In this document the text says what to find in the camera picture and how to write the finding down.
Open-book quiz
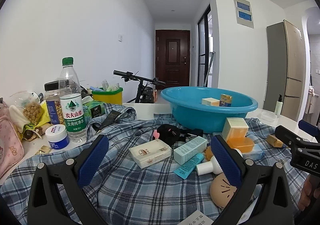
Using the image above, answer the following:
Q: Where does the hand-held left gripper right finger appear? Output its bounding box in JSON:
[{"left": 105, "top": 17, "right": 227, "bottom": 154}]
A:
[{"left": 211, "top": 135, "right": 298, "bottom": 225}]

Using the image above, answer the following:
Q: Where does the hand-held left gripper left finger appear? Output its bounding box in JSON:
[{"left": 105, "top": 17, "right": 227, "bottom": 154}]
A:
[{"left": 27, "top": 135, "right": 110, "bottom": 225}]

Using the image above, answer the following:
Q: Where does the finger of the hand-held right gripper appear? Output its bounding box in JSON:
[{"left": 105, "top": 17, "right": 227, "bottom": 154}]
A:
[
  {"left": 299, "top": 119, "right": 320, "bottom": 139},
  {"left": 275, "top": 125, "right": 320, "bottom": 159}
]

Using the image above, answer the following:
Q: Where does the gold box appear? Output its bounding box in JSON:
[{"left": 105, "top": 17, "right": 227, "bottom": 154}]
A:
[{"left": 266, "top": 134, "right": 285, "bottom": 147}]

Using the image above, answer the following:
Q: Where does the orange soap bar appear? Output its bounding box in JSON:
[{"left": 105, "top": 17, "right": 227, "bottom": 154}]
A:
[{"left": 227, "top": 136, "right": 255, "bottom": 154}]

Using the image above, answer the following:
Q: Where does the white plastic bottle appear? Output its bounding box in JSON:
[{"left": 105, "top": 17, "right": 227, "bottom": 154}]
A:
[{"left": 196, "top": 148, "right": 243, "bottom": 175}]

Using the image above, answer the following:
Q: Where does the light blue packet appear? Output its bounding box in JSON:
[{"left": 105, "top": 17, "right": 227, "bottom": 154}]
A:
[{"left": 242, "top": 143, "right": 265, "bottom": 160}]

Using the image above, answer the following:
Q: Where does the cream cardboard box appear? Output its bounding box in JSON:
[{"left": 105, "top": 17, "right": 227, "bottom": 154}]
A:
[
  {"left": 222, "top": 117, "right": 249, "bottom": 140},
  {"left": 202, "top": 97, "right": 220, "bottom": 107}
]

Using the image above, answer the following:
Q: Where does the teal cardboard box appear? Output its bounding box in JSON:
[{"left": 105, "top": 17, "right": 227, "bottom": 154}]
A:
[{"left": 174, "top": 136, "right": 208, "bottom": 165}]

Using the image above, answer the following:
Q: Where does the teal tube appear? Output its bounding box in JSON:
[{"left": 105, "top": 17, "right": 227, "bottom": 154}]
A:
[{"left": 174, "top": 153, "right": 204, "bottom": 179}]

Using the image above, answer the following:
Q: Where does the black framed mirror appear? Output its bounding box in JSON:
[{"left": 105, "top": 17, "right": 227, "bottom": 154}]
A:
[{"left": 180, "top": 128, "right": 204, "bottom": 138}]

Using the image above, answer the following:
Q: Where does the blue plastic basin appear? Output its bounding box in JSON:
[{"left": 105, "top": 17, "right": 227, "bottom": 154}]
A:
[{"left": 160, "top": 86, "right": 258, "bottom": 133}]

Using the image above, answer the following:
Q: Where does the white tissue pack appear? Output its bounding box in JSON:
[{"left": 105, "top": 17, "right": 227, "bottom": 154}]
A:
[{"left": 129, "top": 139, "right": 173, "bottom": 168}]

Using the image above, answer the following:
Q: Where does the person's right hand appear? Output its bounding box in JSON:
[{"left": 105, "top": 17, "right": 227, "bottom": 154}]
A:
[{"left": 298, "top": 177, "right": 320, "bottom": 213}]

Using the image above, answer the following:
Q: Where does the tan flat bar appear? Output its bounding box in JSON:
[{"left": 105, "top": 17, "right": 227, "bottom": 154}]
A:
[{"left": 205, "top": 146, "right": 215, "bottom": 161}]

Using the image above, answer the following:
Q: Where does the clear plastic container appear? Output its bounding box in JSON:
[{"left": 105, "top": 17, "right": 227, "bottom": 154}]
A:
[{"left": 260, "top": 110, "right": 278, "bottom": 121}]

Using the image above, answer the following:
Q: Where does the pale green pump bottle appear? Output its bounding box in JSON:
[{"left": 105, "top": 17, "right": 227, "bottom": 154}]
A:
[{"left": 274, "top": 94, "right": 283, "bottom": 115}]

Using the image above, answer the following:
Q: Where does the white jar blue label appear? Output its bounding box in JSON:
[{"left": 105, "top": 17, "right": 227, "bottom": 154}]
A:
[{"left": 46, "top": 124, "right": 70, "bottom": 150}]

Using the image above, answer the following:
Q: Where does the black tube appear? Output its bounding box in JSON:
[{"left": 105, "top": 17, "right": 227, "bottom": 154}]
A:
[{"left": 96, "top": 110, "right": 123, "bottom": 130}]

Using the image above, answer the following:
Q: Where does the green tissue pack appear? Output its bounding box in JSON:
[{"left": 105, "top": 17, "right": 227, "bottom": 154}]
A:
[{"left": 82, "top": 100, "right": 105, "bottom": 120}]

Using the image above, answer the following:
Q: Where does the clear water bottle green cap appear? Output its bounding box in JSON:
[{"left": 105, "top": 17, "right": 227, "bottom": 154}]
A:
[{"left": 59, "top": 57, "right": 88, "bottom": 143}]

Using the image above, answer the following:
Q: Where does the yellow and blue box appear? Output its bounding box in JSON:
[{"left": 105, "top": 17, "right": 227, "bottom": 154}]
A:
[{"left": 219, "top": 94, "right": 233, "bottom": 108}]

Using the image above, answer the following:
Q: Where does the blue plaid cloth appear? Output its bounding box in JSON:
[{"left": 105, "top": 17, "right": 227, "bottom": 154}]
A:
[{"left": 0, "top": 103, "right": 308, "bottom": 225}]

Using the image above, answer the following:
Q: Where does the black plush toy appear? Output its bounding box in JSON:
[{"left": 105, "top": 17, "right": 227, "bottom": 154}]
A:
[{"left": 154, "top": 124, "right": 180, "bottom": 146}]

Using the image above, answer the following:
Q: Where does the yellow bin green rim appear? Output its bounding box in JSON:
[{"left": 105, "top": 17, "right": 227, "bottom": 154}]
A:
[{"left": 92, "top": 86, "right": 123, "bottom": 104}]

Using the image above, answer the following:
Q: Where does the gold grey refrigerator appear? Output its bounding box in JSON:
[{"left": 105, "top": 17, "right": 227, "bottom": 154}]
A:
[{"left": 263, "top": 20, "right": 312, "bottom": 121}]

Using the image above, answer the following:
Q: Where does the nut jar black lid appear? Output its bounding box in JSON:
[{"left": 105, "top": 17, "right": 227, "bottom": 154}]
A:
[{"left": 44, "top": 81, "right": 65, "bottom": 125}]

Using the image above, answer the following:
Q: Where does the yellow plastic bag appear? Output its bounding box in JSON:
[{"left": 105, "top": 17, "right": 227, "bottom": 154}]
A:
[{"left": 40, "top": 102, "right": 51, "bottom": 125}]

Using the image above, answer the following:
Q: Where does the white paper sheet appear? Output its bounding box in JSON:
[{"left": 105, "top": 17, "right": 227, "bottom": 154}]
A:
[{"left": 179, "top": 211, "right": 248, "bottom": 225}]

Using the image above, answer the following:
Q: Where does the clear snack bag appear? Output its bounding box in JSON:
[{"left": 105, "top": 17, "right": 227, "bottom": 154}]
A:
[{"left": 10, "top": 91, "right": 48, "bottom": 125}]

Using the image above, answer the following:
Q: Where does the black bicycle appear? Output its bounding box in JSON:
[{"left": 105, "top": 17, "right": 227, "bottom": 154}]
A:
[{"left": 113, "top": 70, "right": 167, "bottom": 103}]

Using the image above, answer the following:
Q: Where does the pink pouch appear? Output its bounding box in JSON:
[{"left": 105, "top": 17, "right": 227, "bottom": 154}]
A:
[{"left": 0, "top": 101, "right": 24, "bottom": 178}]

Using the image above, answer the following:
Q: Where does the grey mop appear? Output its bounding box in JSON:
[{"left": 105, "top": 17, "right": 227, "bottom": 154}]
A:
[{"left": 203, "top": 52, "right": 215, "bottom": 88}]

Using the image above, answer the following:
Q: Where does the black framed glass door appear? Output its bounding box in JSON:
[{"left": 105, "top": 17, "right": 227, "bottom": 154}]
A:
[{"left": 197, "top": 5, "right": 213, "bottom": 88}]

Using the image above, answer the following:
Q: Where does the brown door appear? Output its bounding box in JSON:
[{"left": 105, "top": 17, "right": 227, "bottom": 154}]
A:
[{"left": 155, "top": 30, "right": 190, "bottom": 88}]

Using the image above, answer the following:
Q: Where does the grey wall panel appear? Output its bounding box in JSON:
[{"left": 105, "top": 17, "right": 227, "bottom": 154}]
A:
[{"left": 233, "top": 0, "right": 254, "bottom": 27}]

